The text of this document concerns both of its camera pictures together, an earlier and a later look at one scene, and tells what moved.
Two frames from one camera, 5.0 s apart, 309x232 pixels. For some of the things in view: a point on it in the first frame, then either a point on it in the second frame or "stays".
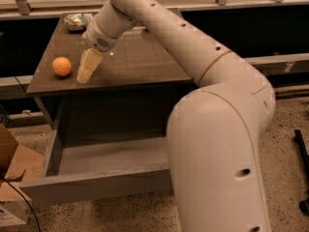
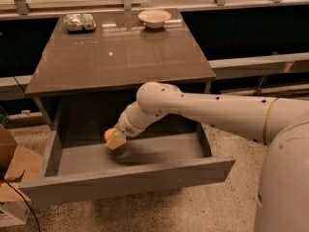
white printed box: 14,212 stays
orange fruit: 61,66 to 109,132
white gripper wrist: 98,39 to 126,127
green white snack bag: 75,22 stays
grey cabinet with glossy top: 129,87 stays
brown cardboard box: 19,164 stays
